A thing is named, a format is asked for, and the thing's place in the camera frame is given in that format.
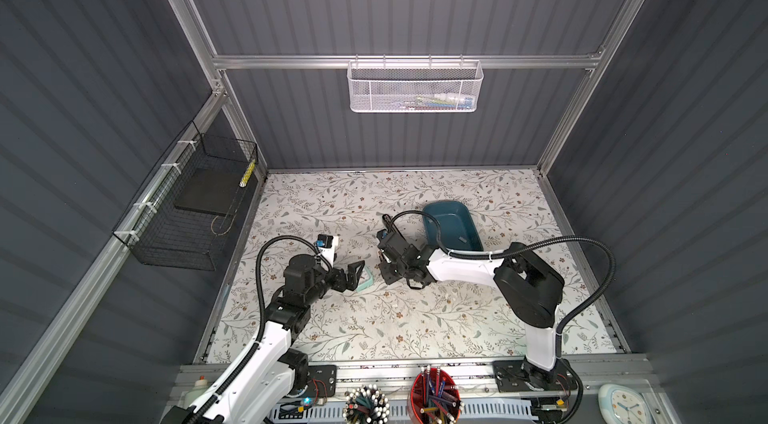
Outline red pencil cup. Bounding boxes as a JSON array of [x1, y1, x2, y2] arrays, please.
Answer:
[[406, 366, 463, 424]]

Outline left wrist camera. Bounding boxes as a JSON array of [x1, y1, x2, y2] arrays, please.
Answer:
[[316, 234, 339, 265]]

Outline white wire wall basket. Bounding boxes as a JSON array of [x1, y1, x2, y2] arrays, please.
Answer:
[[346, 58, 484, 113]]

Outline white glue bottle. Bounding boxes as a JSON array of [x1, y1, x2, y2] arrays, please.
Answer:
[[179, 376, 209, 409]]

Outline black pen holder cup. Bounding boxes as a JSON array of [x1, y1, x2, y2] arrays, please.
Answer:
[[342, 384, 391, 424]]

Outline black wire wall basket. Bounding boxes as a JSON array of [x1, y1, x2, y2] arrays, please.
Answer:
[[113, 125, 259, 271]]

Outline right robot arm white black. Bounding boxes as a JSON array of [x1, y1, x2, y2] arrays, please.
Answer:
[[377, 210, 617, 390]]

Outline yellow marker pen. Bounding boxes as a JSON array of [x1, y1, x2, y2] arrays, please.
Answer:
[[239, 160, 256, 188]]

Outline pale blue round clock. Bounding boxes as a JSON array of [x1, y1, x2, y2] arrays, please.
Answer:
[[598, 384, 653, 424]]

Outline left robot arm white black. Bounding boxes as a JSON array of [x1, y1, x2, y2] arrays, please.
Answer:
[[162, 235, 365, 423]]

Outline small mint alarm clock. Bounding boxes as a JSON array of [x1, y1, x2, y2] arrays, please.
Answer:
[[356, 267, 374, 292]]

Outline teal plastic tray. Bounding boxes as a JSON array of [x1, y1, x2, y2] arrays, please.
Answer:
[[423, 200, 484, 251]]

